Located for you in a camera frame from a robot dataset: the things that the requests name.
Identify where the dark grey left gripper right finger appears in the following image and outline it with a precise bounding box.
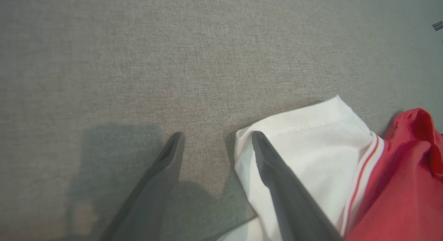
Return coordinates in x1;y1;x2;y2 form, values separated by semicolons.
252;131;344;241

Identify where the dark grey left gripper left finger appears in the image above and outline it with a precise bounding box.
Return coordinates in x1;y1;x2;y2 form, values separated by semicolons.
99;132;186;241

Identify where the red shirt with white trim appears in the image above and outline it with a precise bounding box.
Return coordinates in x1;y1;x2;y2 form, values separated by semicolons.
216;95;443;241

